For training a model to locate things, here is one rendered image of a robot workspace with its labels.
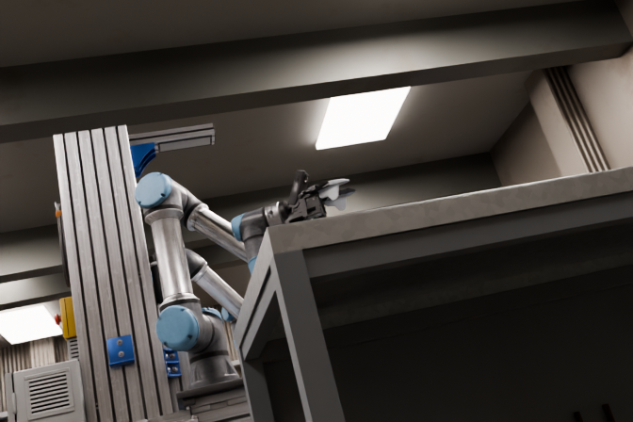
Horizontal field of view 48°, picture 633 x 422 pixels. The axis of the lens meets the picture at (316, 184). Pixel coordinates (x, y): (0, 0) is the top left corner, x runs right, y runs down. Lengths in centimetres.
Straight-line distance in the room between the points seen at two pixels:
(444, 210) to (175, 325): 113
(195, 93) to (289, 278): 337
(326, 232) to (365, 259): 6
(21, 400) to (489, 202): 161
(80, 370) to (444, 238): 152
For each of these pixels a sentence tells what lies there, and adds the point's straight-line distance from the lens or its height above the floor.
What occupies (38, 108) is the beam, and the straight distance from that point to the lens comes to 430.
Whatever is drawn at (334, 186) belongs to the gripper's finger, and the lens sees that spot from 196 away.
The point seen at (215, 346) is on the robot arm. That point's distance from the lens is 213.
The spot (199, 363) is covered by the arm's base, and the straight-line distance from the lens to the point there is 213.
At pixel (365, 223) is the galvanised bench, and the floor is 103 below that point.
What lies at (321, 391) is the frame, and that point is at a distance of 92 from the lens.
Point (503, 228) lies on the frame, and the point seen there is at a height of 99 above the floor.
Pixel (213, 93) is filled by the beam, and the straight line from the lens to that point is 427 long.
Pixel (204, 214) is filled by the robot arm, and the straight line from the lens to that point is 224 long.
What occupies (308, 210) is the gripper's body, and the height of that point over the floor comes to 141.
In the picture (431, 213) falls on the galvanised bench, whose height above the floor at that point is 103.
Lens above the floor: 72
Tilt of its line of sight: 22 degrees up
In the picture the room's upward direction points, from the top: 15 degrees counter-clockwise
